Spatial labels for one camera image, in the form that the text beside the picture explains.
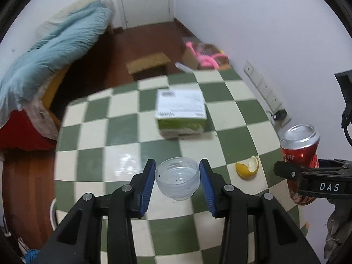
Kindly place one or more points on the white wall outlet strip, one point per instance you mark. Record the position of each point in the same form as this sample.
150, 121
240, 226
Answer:
261, 85

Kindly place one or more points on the wooden bed frame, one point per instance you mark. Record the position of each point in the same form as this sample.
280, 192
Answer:
56, 85

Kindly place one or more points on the cream pillow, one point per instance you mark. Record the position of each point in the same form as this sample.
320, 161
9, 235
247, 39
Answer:
82, 1

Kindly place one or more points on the black charger plug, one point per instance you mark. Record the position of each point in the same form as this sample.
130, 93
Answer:
280, 114

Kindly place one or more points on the brown cardboard box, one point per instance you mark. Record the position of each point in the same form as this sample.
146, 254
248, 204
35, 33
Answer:
189, 56

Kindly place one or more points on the clear plastic cup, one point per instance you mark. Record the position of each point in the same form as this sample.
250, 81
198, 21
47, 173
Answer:
177, 178

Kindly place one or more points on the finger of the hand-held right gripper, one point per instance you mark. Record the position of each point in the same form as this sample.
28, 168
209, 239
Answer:
335, 164
302, 176

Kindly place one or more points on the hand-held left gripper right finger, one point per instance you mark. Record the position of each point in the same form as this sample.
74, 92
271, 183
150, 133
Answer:
208, 191

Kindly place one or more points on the pink white patterned cloth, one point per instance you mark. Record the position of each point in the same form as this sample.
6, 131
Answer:
44, 112

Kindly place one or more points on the green white checkered tablecloth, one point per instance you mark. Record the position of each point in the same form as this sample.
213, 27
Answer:
110, 143

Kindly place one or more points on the white paper slip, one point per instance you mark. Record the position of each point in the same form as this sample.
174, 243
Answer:
183, 67

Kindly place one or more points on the light blue duvet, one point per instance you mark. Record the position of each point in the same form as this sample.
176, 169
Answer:
46, 52

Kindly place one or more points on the red drink can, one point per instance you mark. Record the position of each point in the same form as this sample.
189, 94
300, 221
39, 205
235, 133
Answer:
301, 145

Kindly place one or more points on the white door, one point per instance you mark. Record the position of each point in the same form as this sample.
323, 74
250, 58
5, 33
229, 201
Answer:
145, 2

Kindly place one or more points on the pink plush toy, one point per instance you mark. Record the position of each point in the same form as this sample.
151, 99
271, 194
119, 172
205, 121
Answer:
209, 59

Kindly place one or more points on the small wooden stool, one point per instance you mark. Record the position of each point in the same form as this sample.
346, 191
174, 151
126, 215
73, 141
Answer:
147, 62

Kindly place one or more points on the blue cloth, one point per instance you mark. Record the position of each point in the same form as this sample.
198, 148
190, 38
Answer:
31, 255

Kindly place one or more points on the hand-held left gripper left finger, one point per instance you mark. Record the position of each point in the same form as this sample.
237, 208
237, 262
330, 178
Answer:
145, 189

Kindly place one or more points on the white green cardboard box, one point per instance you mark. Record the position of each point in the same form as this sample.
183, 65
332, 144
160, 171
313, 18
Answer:
180, 107

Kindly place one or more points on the white round trash bin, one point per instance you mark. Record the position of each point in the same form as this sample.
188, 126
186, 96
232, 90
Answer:
52, 213

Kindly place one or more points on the red bed sheet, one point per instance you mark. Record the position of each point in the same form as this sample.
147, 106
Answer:
22, 132

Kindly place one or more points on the yellow orange peel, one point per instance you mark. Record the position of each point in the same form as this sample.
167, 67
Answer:
246, 170

